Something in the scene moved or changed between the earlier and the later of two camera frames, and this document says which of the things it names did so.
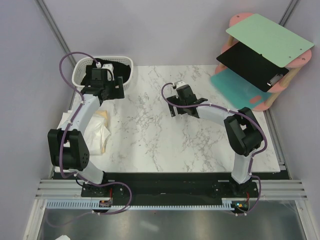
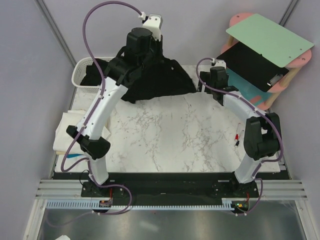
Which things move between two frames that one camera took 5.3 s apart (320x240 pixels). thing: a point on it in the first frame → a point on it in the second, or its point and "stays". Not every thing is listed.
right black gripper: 173,99 → 205,77
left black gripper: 117,93 → 158,44
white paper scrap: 63,237 stays
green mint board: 263,36 stays
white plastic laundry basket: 80,65 stays
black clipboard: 252,66 stays
